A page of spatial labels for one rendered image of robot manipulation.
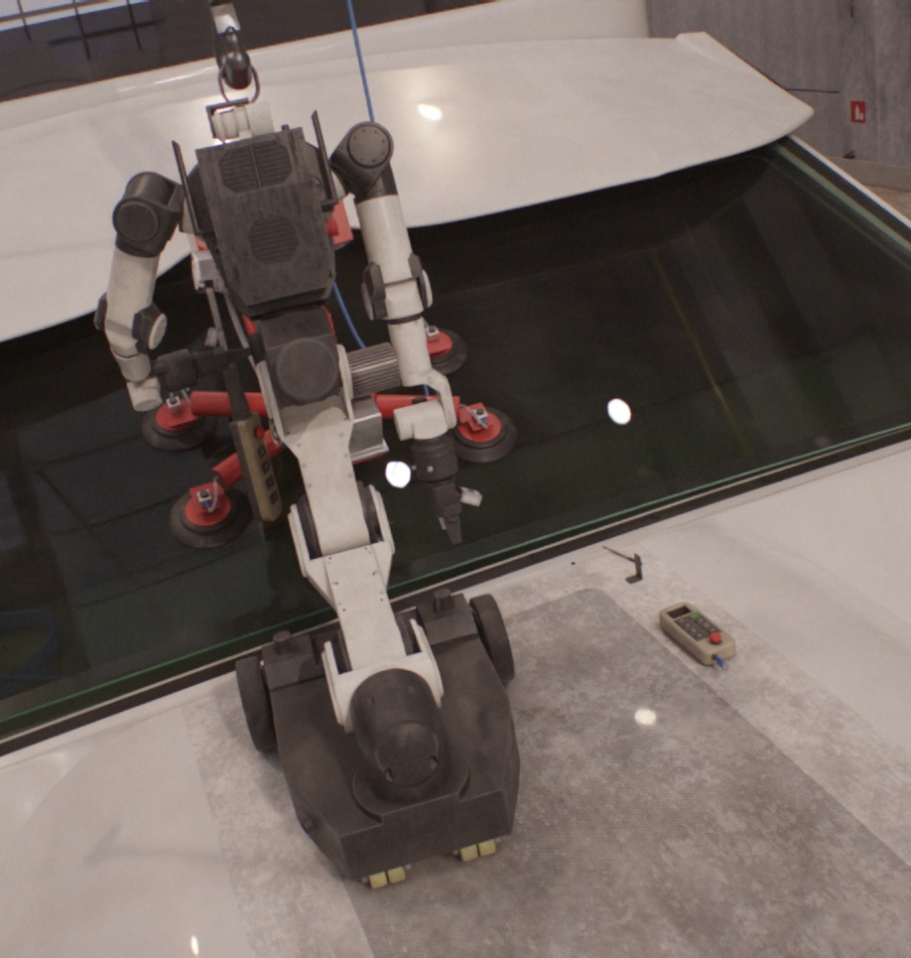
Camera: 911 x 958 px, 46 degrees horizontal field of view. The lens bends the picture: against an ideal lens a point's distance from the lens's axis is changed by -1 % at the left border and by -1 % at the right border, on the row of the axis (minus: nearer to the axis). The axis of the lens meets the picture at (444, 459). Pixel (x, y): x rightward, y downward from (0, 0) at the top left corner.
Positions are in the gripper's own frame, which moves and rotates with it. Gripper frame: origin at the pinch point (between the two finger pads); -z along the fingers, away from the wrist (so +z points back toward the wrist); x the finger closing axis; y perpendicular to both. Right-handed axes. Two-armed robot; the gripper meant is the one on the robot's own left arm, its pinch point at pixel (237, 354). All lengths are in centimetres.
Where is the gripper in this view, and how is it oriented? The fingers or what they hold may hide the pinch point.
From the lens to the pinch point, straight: 261.7
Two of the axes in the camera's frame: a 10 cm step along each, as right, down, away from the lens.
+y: -2.6, -9.6, -1.3
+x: 2.7, 0.5, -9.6
